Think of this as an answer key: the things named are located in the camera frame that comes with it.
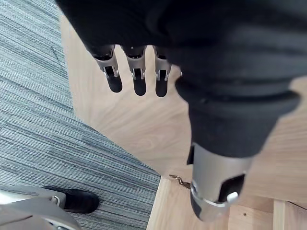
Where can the wooden cabinet door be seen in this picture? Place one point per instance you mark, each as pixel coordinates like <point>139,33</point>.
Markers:
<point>134,124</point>

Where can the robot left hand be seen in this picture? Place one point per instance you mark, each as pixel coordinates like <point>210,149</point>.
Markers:
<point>216,72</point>

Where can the dark robot foot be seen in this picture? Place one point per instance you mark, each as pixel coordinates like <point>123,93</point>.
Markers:
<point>75,200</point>

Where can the silver robot leg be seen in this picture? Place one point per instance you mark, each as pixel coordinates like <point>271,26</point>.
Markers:
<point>31,210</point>

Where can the wooden office cabinet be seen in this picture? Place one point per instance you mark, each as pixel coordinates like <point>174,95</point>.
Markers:
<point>239,210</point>

